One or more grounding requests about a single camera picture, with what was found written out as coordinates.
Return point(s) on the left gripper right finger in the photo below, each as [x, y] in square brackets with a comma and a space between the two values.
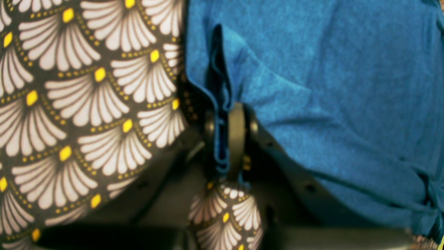
[242, 129]

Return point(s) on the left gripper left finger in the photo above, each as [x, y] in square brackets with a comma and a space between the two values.
[209, 138]

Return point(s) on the blue long-sleeve T-shirt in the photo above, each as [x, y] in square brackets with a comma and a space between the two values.
[351, 89]

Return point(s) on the fan-patterned tablecloth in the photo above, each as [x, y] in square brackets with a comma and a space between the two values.
[92, 92]

